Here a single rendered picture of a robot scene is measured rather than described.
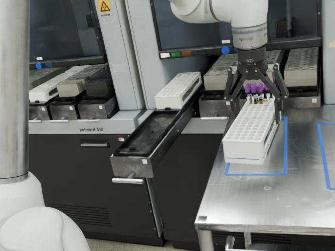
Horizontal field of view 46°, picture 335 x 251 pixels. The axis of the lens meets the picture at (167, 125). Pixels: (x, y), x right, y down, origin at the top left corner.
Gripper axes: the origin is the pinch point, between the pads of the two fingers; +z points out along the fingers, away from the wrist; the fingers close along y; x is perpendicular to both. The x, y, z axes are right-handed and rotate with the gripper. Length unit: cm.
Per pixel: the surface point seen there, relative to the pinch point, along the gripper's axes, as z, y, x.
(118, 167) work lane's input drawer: 10.3, -40.0, -15.9
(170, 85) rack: 1, -41, 32
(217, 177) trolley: 5.3, -4.9, -25.3
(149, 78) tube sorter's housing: -1, -53, 38
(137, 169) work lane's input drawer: 10.7, -33.7, -15.5
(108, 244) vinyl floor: 87, -92, 30
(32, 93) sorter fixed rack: 1, -111, 29
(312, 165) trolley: 5.4, 16.2, -17.1
